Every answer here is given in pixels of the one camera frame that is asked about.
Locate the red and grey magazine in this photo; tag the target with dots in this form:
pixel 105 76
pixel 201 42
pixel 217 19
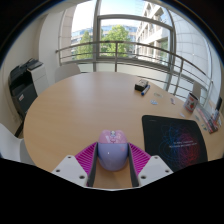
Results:
pixel 209 120

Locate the small pink sticker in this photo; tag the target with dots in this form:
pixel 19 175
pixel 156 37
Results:
pixel 172 100

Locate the small yellow and blue sticker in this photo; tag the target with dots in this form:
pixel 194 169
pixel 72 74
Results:
pixel 204 126

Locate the small white sticker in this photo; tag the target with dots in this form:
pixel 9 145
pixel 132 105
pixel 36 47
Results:
pixel 182 115

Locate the black mouse pad, red-blue print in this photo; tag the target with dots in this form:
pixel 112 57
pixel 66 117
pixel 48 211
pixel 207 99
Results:
pixel 173 143

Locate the blue marker pen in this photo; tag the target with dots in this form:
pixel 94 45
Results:
pixel 145 90

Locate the black whiteboard eraser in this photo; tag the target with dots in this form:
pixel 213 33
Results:
pixel 141 84

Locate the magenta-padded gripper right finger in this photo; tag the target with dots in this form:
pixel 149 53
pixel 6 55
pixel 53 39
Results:
pixel 155 168

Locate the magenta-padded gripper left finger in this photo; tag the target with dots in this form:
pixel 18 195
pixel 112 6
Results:
pixel 68 168

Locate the grey metal balcony railing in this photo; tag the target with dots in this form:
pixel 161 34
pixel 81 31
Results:
pixel 116 53

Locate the white plastic chair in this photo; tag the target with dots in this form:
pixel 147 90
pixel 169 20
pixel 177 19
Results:
pixel 66 72
pixel 197 90
pixel 11 146

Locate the black upright phone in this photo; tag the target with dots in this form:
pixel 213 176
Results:
pixel 218 104

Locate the black and white office printer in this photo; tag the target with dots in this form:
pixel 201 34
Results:
pixel 23 90

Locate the small green sticker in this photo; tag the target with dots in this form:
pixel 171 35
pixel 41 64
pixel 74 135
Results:
pixel 196 117

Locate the lilac and pink computer mouse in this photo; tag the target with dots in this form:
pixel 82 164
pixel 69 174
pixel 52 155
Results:
pixel 112 153

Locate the small round pale sticker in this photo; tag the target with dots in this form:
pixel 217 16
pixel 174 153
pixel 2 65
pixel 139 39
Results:
pixel 158 95

